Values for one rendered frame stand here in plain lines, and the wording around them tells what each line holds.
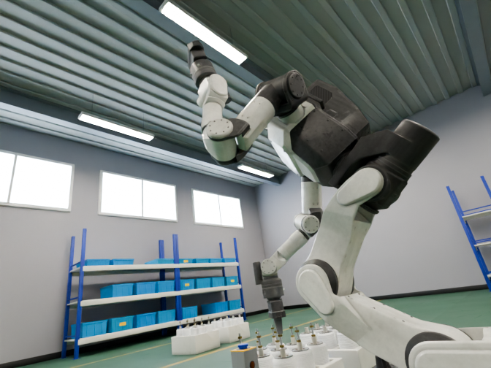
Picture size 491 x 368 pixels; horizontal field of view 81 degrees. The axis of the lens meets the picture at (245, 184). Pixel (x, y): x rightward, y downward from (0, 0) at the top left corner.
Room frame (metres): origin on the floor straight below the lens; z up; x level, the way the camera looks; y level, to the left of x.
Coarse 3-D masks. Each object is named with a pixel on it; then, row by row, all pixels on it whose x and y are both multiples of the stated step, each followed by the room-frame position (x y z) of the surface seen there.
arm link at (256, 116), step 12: (252, 108) 0.73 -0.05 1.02; (264, 108) 0.74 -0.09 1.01; (216, 120) 0.70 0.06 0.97; (228, 120) 0.70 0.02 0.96; (240, 120) 0.71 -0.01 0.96; (252, 120) 0.73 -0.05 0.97; (264, 120) 0.75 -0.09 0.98; (216, 132) 0.69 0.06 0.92; (228, 132) 0.69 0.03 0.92; (240, 132) 0.70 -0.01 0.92; (252, 132) 0.73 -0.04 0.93; (240, 144) 0.76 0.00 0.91; (240, 156) 0.78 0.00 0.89
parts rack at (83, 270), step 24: (72, 240) 5.02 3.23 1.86; (72, 264) 5.04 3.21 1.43; (144, 264) 5.49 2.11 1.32; (168, 264) 5.87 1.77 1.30; (192, 264) 6.32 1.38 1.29; (216, 264) 6.84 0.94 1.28; (216, 288) 6.79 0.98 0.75; (240, 288) 7.38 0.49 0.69; (240, 312) 7.30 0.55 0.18; (72, 336) 4.79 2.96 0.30; (96, 336) 4.88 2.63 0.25; (120, 336) 5.15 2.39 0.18
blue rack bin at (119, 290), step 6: (102, 288) 5.32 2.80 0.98; (108, 288) 5.18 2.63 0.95; (114, 288) 5.11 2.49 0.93; (120, 288) 5.19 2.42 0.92; (126, 288) 5.28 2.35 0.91; (132, 288) 5.36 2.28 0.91; (102, 294) 5.33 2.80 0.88; (108, 294) 5.19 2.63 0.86; (114, 294) 5.11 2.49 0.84; (120, 294) 5.19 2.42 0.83; (126, 294) 5.29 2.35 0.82
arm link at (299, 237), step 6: (300, 216) 1.27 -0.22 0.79; (294, 222) 1.31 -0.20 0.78; (300, 222) 1.24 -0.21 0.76; (300, 228) 1.26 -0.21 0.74; (294, 234) 1.28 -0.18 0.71; (300, 234) 1.27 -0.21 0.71; (306, 234) 1.27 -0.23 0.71; (312, 234) 1.25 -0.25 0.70; (288, 240) 1.29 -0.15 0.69; (294, 240) 1.27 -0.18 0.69; (300, 240) 1.27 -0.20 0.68; (306, 240) 1.28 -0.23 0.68; (282, 246) 1.29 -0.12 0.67; (288, 246) 1.27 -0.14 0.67; (294, 246) 1.27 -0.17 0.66; (300, 246) 1.28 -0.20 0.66; (288, 252) 1.28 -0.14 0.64; (294, 252) 1.29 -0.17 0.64
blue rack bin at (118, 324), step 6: (114, 318) 5.08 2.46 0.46; (120, 318) 5.15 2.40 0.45; (126, 318) 5.25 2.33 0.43; (132, 318) 5.33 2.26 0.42; (108, 324) 5.14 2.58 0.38; (114, 324) 5.09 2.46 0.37; (120, 324) 5.16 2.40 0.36; (126, 324) 5.25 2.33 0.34; (132, 324) 5.33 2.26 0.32; (108, 330) 5.14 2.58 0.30; (114, 330) 5.10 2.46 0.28; (120, 330) 5.17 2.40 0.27
